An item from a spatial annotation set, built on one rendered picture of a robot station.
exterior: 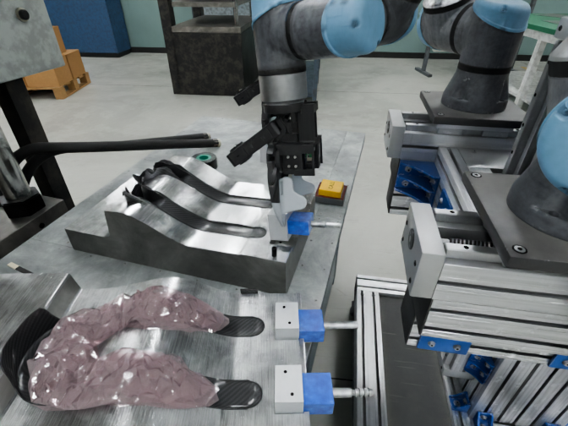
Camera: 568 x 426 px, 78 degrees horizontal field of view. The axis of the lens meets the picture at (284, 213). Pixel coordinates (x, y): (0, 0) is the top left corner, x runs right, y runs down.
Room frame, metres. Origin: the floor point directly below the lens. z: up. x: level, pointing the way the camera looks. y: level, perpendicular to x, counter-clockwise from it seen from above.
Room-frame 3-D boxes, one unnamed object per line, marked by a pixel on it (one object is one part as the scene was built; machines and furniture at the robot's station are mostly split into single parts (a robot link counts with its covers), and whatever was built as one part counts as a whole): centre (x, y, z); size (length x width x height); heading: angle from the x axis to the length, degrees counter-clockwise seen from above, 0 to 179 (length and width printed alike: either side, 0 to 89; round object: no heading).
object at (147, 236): (0.65, 0.20, 0.87); 0.50 x 0.26 x 0.14; 74
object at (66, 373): (0.29, 0.22, 0.90); 0.26 x 0.18 x 0.08; 91
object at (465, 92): (0.89, -0.48, 1.09); 0.15 x 0.15 x 0.10
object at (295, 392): (0.24, -0.05, 0.86); 0.13 x 0.05 x 0.05; 91
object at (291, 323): (0.35, -0.05, 0.86); 0.13 x 0.05 x 0.05; 91
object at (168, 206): (0.64, 0.19, 0.92); 0.35 x 0.16 x 0.09; 74
